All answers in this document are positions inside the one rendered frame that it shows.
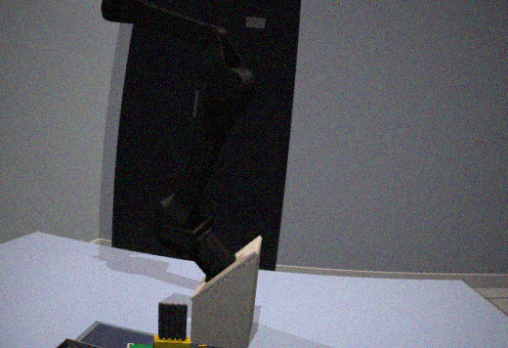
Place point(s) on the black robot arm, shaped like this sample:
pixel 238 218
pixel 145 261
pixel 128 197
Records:
pixel 178 224

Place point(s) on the dark grey work mat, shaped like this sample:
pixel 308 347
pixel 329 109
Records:
pixel 112 336

